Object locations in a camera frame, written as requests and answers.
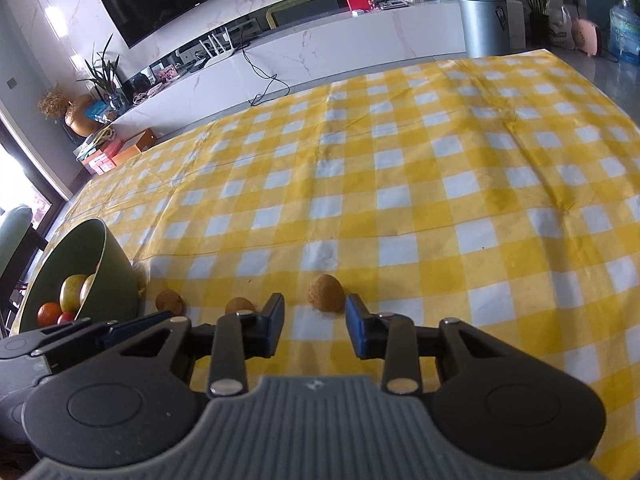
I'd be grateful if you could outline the red cherry tomato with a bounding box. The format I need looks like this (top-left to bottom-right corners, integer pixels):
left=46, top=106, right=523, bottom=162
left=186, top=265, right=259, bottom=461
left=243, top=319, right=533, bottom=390
left=58, top=311, right=77, bottom=324

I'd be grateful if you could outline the green bowl with handle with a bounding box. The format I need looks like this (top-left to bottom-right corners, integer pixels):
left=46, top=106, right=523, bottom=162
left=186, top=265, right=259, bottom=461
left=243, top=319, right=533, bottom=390
left=16, top=219, right=140, bottom=333

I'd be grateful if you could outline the brown longan middle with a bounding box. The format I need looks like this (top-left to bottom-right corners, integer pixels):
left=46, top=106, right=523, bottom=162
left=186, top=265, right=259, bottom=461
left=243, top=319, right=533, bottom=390
left=224, top=297, right=257, bottom=314

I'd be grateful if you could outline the brown longan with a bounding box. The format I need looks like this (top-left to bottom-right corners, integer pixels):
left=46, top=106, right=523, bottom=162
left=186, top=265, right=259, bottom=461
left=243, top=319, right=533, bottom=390
left=224, top=297, right=257, bottom=314
left=154, top=289, right=186, bottom=316
left=307, top=274, right=346, bottom=313

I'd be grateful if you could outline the small orange in bowl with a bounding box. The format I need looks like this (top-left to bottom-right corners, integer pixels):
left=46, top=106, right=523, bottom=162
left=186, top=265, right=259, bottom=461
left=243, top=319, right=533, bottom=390
left=37, top=302, right=63, bottom=327

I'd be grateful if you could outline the brown longan left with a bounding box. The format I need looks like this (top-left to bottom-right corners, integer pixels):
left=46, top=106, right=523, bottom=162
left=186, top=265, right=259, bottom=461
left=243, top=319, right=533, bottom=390
left=154, top=289, right=186, bottom=316

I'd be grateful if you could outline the brown longan right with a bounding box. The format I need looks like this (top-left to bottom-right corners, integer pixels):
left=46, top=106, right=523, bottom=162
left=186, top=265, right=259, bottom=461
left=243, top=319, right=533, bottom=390
left=307, top=274, right=346, bottom=313

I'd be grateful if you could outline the green pear left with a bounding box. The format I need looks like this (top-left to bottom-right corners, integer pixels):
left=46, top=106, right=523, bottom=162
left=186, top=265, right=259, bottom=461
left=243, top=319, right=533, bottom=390
left=60, top=274, right=87, bottom=313

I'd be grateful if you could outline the chair with green cushion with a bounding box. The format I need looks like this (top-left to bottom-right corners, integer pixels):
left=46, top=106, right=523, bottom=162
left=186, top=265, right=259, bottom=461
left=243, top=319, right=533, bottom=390
left=1, top=205, right=48, bottom=337

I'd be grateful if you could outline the yellow white checkered tablecloth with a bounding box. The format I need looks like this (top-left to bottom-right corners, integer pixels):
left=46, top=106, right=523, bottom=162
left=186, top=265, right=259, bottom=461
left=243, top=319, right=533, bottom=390
left=54, top=51, right=639, bottom=479

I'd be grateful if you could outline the pink boxes stack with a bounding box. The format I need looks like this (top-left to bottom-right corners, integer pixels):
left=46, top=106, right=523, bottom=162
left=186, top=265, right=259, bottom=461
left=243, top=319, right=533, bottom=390
left=81, top=139, right=124, bottom=174

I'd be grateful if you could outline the orange cardboard box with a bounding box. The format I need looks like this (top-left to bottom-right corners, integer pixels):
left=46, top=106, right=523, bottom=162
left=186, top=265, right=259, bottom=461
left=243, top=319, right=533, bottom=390
left=112, top=128, right=157, bottom=166

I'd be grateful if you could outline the golden round vase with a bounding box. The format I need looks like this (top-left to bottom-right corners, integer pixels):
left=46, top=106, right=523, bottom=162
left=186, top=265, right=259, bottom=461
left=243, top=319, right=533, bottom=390
left=64, top=93, right=101, bottom=138

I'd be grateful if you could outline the white wifi router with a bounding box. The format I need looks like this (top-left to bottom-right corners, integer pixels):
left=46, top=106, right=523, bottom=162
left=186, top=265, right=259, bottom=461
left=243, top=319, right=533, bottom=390
left=198, top=27, right=236, bottom=64

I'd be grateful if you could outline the white tv console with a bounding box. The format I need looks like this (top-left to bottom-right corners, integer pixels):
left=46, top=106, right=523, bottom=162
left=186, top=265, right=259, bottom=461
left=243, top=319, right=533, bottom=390
left=106, top=0, right=526, bottom=139

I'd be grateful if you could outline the potted green plant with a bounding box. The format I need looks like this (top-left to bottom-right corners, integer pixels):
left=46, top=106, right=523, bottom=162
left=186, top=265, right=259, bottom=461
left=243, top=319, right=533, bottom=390
left=78, top=36, right=128, bottom=115

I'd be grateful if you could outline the grey metal trash bin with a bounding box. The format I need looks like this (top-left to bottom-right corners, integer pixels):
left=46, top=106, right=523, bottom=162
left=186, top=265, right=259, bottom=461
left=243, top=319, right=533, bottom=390
left=458, top=0, right=510, bottom=58

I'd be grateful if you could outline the blue water bottle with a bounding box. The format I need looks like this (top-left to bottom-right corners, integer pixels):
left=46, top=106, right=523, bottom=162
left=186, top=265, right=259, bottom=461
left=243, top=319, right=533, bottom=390
left=608, top=0, right=639, bottom=65

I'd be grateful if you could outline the black power cable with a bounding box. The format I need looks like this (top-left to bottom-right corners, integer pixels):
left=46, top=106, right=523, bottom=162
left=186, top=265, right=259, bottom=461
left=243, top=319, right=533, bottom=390
left=241, top=46, right=292, bottom=108

